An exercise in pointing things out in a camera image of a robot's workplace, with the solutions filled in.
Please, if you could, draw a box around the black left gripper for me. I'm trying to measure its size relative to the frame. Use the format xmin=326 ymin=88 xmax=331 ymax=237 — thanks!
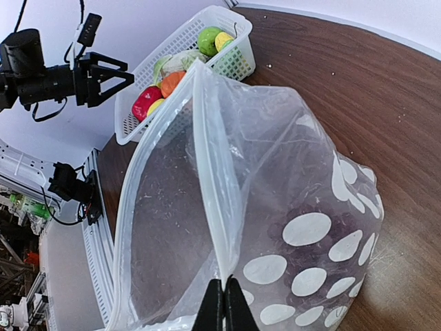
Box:
xmin=72 ymin=52 xmax=134 ymax=107

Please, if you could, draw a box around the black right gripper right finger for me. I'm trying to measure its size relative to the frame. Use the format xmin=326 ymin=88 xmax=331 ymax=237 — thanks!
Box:
xmin=224 ymin=276 xmax=259 ymax=331

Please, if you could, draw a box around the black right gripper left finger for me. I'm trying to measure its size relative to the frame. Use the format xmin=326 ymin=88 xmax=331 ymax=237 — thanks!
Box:
xmin=194 ymin=279 xmax=223 ymax=331

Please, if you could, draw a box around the red toy bell pepper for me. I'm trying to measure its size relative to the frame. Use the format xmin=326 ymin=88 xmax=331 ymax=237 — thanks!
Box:
xmin=132 ymin=86 xmax=163 ymax=122

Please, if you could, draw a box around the orange toy pumpkin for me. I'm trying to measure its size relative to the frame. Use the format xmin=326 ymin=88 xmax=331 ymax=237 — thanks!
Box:
xmin=161 ymin=71 xmax=186 ymax=99

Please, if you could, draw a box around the dark red grape bunch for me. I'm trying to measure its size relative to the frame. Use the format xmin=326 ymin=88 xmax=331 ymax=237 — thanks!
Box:
xmin=238 ymin=199 xmax=381 ymax=314

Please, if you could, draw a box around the clear dotted zip top bag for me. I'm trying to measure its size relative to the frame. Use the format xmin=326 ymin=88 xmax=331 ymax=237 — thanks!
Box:
xmin=106 ymin=61 xmax=384 ymax=330

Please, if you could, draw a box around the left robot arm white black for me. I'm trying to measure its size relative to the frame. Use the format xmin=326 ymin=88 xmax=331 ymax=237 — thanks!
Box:
xmin=1 ymin=28 xmax=134 ymax=110

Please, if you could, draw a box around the yellow toy lemon green leaf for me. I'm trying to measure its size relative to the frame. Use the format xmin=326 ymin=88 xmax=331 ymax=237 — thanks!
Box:
xmin=147 ymin=99 xmax=165 ymax=117

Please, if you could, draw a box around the green toy apple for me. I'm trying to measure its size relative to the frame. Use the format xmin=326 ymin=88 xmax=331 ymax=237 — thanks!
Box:
xmin=197 ymin=26 xmax=222 ymax=57

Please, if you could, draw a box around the yellow toy corn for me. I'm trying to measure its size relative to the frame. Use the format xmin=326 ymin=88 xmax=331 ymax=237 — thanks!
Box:
xmin=214 ymin=32 xmax=235 ymax=52

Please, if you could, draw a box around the white perforated plastic basket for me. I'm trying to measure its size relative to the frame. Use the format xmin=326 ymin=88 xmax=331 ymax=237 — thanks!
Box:
xmin=113 ymin=4 xmax=257 ymax=146

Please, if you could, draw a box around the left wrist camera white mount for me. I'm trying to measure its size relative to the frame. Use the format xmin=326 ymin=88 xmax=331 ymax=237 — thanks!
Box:
xmin=68 ymin=13 xmax=102 ymax=61

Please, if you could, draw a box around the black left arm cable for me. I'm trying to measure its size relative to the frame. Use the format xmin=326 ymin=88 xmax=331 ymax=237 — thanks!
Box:
xmin=13 ymin=0 xmax=87 ymax=123

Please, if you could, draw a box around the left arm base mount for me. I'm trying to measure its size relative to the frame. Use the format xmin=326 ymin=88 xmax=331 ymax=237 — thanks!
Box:
xmin=48 ymin=162 xmax=103 ymax=226

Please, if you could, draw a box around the aluminium front rail frame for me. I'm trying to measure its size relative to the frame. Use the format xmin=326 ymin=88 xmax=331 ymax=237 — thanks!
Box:
xmin=1 ymin=142 xmax=114 ymax=330

